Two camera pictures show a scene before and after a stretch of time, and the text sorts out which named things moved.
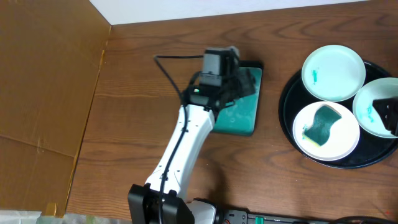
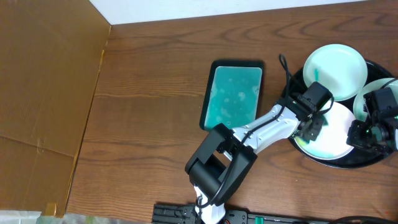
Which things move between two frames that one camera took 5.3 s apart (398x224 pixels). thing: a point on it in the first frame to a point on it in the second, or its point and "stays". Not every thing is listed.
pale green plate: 333,73 stays
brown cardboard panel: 51,52 stays
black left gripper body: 243,83 to 313,130
